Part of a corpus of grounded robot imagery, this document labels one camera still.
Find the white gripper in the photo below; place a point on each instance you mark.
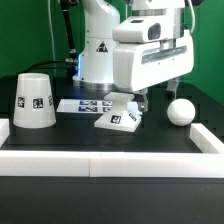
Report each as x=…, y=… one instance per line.
x=138, y=66

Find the white lamp bulb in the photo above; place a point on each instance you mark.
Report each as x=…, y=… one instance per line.
x=181, y=112

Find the white lamp base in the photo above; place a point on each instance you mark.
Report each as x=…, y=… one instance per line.
x=120, y=117

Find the white border frame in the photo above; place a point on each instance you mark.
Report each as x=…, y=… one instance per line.
x=207, y=163

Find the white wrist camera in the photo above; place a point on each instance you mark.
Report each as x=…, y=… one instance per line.
x=140, y=29

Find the white lamp shade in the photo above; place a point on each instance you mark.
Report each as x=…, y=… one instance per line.
x=34, y=107

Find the white marker sheet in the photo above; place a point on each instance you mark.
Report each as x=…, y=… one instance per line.
x=84, y=106

